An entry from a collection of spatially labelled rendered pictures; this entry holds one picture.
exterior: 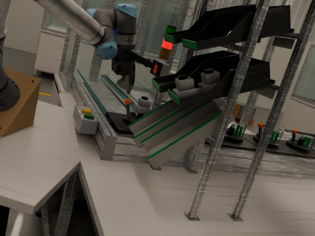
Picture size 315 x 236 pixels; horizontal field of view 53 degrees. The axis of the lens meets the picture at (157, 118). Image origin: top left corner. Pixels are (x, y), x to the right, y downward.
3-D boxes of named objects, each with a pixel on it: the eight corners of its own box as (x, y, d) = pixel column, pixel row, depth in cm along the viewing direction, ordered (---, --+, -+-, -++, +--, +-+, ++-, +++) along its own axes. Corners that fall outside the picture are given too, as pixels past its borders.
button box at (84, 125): (78, 133, 130) (81, 119, 129) (72, 116, 149) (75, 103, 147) (95, 135, 133) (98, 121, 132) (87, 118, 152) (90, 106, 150)
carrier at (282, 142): (296, 158, 167) (306, 136, 164) (266, 140, 188) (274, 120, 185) (327, 162, 177) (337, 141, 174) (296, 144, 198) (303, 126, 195)
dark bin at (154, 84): (159, 92, 103) (156, 70, 101) (152, 84, 115) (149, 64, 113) (241, 76, 107) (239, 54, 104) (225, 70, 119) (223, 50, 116)
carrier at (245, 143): (221, 148, 147) (229, 122, 144) (196, 129, 168) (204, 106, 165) (260, 153, 157) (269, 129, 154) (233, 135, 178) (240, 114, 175)
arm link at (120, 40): (132, 32, 132) (138, 35, 125) (131, 43, 134) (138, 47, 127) (114, 32, 129) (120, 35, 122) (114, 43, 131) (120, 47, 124)
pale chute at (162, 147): (154, 169, 94) (146, 158, 92) (147, 151, 106) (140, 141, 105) (236, 120, 94) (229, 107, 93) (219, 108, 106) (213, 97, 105)
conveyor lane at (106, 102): (113, 155, 128) (118, 132, 126) (82, 98, 202) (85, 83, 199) (175, 161, 140) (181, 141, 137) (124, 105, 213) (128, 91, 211)
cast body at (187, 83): (176, 102, 93) (173, 78, 91) (173, 98, 97) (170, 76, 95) (204, 96, 94) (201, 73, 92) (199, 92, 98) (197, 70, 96)
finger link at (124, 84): (117, 94, 136) (117, 73, 132) (131, 93, 138) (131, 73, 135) (119, 97, 134) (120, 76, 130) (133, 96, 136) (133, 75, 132)
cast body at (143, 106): (135, 112, 136) (139, 97, 134) (132, 109, 140) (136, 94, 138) (153, 115, 140) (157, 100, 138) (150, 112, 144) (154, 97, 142)
